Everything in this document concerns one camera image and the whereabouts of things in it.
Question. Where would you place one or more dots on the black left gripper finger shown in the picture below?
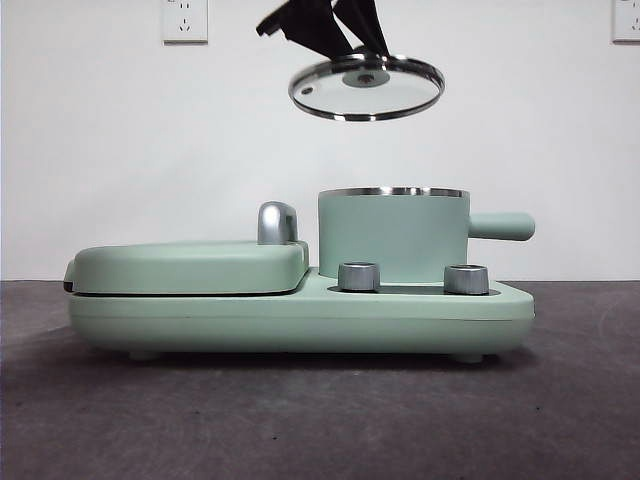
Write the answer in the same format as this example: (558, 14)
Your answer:
(365, 20)
(315, 25)

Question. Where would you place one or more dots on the glass pot lid green knob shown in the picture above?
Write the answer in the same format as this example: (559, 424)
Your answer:
(400, 95)

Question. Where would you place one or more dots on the silver control knob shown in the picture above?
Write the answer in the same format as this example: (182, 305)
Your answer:
(358, 277)
(466, 280)

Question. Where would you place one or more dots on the mint green hinged griddle cover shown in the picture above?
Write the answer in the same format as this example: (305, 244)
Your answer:
(190, 267)

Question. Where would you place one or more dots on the mint green breakfast machine base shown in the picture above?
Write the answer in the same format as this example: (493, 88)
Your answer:
(300, 320)

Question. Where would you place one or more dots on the white wall socket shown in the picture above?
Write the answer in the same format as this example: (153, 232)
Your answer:
(185, 22)
(627, 20)

